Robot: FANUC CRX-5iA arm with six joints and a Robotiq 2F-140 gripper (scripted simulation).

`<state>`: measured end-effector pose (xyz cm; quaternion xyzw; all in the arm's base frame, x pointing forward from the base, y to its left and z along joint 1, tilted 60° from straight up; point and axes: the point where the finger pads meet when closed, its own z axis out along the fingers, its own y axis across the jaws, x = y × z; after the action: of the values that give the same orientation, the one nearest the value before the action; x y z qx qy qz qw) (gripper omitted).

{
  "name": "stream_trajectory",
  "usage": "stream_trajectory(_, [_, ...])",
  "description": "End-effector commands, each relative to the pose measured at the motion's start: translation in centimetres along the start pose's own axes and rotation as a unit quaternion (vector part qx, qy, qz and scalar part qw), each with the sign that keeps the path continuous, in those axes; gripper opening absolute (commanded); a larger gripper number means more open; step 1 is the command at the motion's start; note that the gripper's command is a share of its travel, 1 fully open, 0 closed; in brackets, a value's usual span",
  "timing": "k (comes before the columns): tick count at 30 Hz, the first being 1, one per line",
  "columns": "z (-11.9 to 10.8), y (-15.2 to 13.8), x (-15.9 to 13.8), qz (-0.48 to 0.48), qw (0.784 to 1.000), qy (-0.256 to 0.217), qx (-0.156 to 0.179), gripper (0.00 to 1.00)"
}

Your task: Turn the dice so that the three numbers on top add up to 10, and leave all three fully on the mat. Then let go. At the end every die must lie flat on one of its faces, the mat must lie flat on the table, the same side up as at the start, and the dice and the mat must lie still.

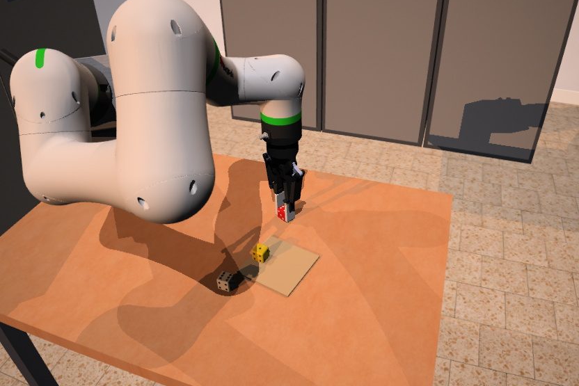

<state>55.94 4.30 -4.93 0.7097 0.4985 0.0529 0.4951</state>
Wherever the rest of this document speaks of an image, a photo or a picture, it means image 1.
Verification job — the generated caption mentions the white die with black pips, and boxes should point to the white die with black pips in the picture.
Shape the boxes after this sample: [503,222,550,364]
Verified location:
[217,271,235,291]

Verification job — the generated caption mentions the tan flat mat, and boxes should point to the tan flat mat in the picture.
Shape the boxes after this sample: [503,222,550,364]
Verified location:
[236,236,319,297]

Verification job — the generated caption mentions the dark red die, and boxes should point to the dark red die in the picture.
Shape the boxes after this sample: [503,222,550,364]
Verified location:
[278,205,285,221]

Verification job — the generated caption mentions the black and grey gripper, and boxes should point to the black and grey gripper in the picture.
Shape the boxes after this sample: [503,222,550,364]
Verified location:
[262,141,305,222]

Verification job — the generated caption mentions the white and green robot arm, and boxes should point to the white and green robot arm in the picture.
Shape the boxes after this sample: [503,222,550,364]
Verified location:
[0,0,306,224]

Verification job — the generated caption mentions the yellow die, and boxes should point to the yellow die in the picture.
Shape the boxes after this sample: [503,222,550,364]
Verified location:
[252,243,269,263]

